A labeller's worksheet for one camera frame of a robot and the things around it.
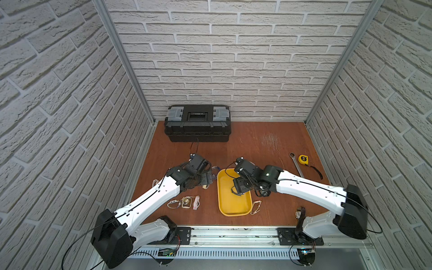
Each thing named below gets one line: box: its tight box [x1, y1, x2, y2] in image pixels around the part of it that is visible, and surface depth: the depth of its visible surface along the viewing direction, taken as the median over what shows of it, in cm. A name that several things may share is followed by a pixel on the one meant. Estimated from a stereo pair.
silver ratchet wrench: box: [289, 151, 305, 178], surface depth 100 cm
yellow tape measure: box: [298, 154, 309, 166], surface depth 99 cm
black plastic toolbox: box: [164, 104, 232, 143], surface depth 100 cm
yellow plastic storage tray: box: [217, 167, 253, 217], surface depth 85 cm
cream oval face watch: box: [250, 200, 263, 216], surface depth 83 cm
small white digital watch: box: [166, 199, 182, 209], surface depth 83 cm
